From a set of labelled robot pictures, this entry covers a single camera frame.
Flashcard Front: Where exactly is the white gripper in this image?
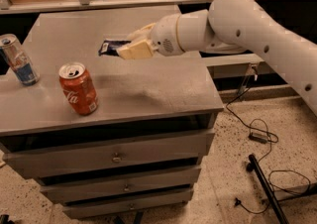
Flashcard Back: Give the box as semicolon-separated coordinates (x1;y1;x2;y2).
117;14;183;59

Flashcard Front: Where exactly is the blue rxbar blueberry bar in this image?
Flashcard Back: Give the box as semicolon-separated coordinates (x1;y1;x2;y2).
98;40;130;56

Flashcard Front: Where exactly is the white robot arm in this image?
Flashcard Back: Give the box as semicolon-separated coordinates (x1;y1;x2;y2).
117;0;317;114

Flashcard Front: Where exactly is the red coca-cola can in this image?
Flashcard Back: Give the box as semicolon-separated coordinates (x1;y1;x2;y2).
58;62;98;115

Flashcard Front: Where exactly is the silver blue red bull can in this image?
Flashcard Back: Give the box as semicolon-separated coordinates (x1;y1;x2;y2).
0;34;40;86

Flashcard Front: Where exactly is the grey drawer cabinet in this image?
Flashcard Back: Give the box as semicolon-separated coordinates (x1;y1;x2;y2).
0;7;223;208

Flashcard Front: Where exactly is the middle grey drawer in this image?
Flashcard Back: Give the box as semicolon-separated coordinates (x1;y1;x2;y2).
41;166;201;203

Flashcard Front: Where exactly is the grey drawer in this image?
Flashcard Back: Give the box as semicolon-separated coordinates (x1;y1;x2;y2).
41;166;201;203
4;129;214;178
62;187;193;219

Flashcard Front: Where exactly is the bottom grey drawer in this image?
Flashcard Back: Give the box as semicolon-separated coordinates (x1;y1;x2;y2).
62;187;193;219

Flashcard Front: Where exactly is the black stand leg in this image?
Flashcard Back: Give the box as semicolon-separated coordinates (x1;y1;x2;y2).
247;155;289;224

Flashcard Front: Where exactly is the top grey drawer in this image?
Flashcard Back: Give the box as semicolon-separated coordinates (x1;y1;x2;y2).
4;129;214;178

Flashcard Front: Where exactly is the black floor cable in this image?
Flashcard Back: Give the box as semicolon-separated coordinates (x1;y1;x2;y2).
225;85;312;216

